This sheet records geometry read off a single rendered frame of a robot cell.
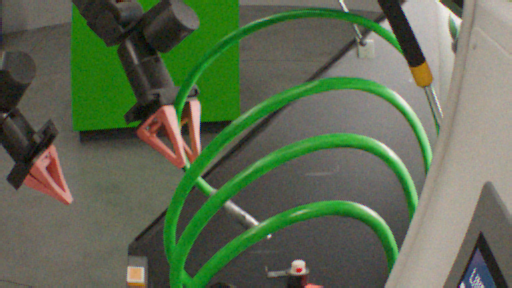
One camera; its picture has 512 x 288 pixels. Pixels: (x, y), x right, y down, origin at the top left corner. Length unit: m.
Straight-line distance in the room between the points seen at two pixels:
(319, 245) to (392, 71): 0.32
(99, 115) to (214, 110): 0.64
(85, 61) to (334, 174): 3.08
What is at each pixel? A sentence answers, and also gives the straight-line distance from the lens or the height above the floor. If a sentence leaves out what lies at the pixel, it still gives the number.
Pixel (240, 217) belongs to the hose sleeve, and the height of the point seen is 1.13.
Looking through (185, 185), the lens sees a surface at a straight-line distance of 0.91.
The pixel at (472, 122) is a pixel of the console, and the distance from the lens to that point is 0.55.
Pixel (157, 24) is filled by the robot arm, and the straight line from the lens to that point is 1.13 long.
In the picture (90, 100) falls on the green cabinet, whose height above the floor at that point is 0.25.
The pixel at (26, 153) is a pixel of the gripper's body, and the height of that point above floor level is 1.28.
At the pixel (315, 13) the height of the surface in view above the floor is 1.42.
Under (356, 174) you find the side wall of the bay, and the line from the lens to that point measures 1.36.
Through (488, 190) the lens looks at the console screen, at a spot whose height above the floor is 1.44.
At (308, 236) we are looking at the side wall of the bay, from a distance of 1.40.
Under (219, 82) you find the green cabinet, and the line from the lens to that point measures 4.36.
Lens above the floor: 1.65
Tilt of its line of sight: 22 degrees down
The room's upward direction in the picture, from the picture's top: 1 degrees counter-clockwise
